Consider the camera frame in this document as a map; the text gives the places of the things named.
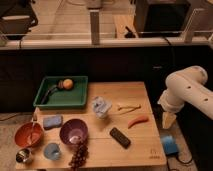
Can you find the black monitor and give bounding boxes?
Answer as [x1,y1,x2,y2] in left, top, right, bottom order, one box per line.
[133,0,191,32]

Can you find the green plastic tray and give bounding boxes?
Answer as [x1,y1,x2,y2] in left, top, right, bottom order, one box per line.
[33,76,88,110]

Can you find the orange red bowl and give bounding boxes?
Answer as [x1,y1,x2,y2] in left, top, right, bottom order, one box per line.
[14,122,44,148]

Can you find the wooden spoon in bowl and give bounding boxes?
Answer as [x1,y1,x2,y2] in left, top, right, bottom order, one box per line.
[30,113,37,142]

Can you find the black handled brush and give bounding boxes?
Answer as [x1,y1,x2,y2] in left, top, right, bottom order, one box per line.
[41,80,64,104]

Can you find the blue sponge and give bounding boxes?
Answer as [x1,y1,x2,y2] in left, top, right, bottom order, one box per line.
[43,115,63,130]

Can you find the orange ball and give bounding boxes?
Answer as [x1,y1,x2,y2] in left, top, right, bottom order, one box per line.
[63,79,74,90]

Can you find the blue cup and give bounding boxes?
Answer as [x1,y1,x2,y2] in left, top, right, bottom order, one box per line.
[44,143,61,160]

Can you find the blue box on floor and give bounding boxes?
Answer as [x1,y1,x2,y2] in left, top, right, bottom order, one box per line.
[161,136,179,155]

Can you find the black remote control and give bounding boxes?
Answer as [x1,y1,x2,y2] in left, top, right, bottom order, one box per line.
[110,128,131,149]

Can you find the metal frame post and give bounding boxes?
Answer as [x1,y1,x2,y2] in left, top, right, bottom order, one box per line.
[90,10,100,45]

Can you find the purple bowl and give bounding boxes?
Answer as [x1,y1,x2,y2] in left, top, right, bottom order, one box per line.
[59,119,88,145]

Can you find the dark grape bunch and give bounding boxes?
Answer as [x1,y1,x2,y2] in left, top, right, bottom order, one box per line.
[69,142,88,171]

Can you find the black office chair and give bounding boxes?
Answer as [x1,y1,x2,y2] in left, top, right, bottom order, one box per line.
[0,0,38,40]

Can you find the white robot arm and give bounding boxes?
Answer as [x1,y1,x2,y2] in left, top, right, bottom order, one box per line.
[158,66,213,129]

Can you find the crumpled white blue packet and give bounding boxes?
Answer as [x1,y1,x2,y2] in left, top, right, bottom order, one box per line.
[92,96,112,119]

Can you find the metal cup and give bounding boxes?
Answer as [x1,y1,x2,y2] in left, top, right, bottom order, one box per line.
[16,148,33,164]

